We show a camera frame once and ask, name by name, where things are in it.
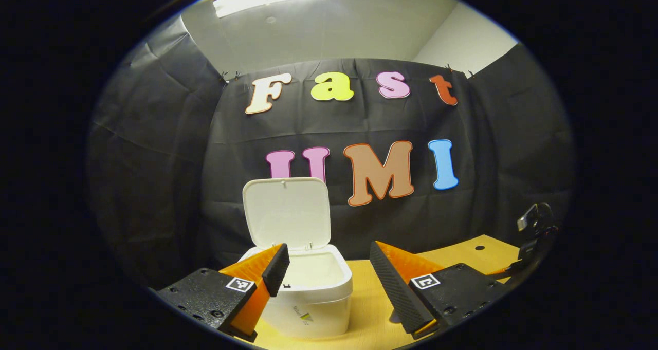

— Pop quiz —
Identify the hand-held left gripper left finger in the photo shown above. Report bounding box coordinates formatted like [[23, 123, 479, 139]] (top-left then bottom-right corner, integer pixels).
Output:
[[154, 243, 291, 343]]

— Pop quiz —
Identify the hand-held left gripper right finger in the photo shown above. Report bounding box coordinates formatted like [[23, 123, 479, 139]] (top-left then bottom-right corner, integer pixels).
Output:
[[369, 241, 509, 339]]

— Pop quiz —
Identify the wooden desktop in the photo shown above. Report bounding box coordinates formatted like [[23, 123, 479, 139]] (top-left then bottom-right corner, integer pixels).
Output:
[[252, 234, 521, 350]]

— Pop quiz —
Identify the black backdrop cloth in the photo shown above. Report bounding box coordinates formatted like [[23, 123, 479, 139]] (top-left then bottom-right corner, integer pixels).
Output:
[[86, 16, 575, 289]]

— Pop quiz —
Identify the white desktop garbage bin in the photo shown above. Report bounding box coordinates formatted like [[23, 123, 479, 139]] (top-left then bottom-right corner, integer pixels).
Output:
[[237, 177, 354, 339]]

